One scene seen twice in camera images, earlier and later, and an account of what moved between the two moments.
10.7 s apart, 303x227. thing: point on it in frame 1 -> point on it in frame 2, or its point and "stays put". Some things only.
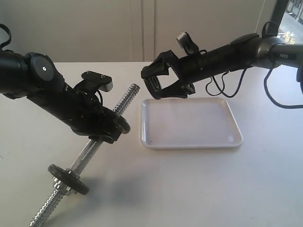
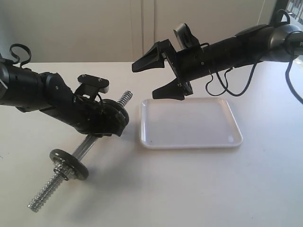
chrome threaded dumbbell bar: [90, 150] -> [56, 178]
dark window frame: [279, 13] stays put
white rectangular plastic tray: [189, 123] stays put
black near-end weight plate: [68, 178] -> [74, 167]
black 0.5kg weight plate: [154, 86] -> [120, 115]
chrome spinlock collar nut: [63, 187] -> [66, 170]
